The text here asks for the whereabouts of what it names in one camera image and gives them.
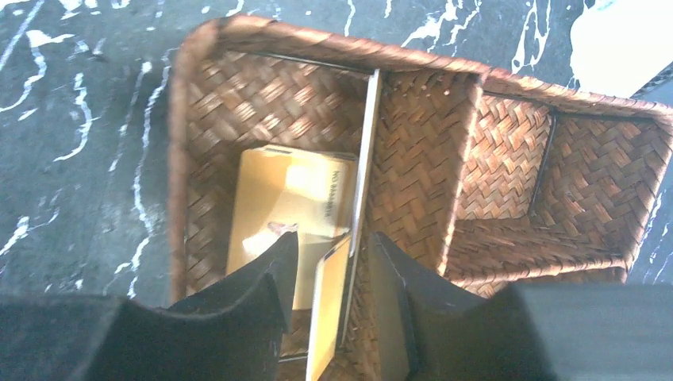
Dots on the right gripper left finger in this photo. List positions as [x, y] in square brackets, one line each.
[232, 330]

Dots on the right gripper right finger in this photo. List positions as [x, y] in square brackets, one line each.
[430, 329]

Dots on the gold credit card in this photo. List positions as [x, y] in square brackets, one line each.
[282, 189]

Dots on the brown woven divided basket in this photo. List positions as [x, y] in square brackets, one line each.
[481, 175]

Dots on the gold card with stripe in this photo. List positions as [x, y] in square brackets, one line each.
[328, 293]

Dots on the gold card lying beneath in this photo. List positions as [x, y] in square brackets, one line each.
[365, 158]

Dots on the white small box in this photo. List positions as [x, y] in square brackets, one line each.
[618, 46]

